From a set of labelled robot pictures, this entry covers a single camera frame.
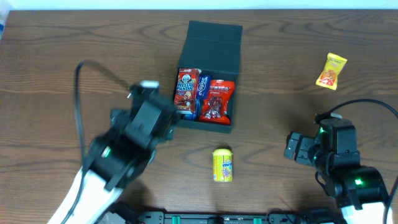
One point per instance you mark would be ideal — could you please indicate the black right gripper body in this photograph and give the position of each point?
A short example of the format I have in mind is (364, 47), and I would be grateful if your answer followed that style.
(298, 149)

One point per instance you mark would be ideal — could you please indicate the yellow Mentos gum bottle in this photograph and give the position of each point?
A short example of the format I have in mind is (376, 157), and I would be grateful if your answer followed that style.
(222, 165)

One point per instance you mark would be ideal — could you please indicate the yellow snack packet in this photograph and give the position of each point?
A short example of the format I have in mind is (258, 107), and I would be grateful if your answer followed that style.
(329, 75)

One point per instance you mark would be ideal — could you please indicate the red Hacks candy bag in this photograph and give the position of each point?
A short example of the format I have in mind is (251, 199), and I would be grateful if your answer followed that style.
(215, 106)

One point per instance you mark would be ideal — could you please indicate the blue Oreo cookie pack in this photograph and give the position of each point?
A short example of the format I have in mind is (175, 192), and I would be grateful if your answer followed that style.
(193, 115)

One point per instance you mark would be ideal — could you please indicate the blue Eclipse mints box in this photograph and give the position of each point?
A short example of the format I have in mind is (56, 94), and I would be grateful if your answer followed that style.
(203, 86)

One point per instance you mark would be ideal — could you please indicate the red cookie carton box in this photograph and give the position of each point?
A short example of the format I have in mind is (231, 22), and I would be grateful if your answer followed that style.
(186, 90)

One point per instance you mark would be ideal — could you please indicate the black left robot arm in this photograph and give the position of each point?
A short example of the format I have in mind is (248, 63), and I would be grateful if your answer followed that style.
(116, 158)

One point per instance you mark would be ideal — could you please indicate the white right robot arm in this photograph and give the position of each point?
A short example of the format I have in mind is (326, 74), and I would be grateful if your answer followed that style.
(359, 191)

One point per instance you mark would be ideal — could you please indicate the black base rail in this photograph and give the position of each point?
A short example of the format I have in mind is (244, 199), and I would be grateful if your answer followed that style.
(121, 213)

